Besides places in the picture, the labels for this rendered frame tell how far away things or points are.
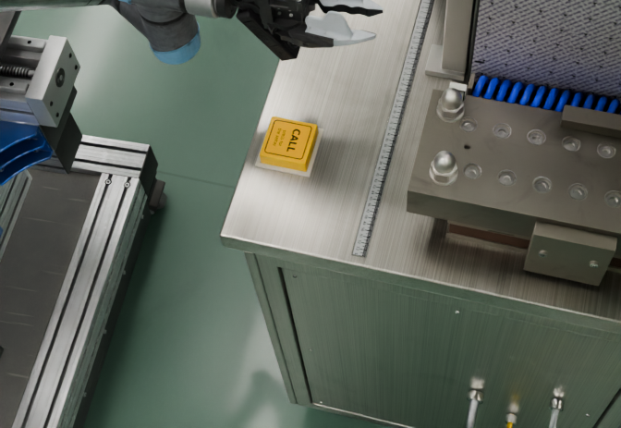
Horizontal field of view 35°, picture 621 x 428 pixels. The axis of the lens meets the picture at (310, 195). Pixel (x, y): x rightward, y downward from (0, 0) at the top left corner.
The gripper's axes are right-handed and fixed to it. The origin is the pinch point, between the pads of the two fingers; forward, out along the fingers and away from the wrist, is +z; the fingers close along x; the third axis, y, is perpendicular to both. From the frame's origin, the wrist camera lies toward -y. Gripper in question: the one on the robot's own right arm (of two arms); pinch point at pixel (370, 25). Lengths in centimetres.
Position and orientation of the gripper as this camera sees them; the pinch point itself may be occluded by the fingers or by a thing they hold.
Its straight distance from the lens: 132.5
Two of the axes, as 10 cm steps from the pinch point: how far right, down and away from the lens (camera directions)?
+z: 9.6, 2.0, -1.8
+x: 2.6, -8.6, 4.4
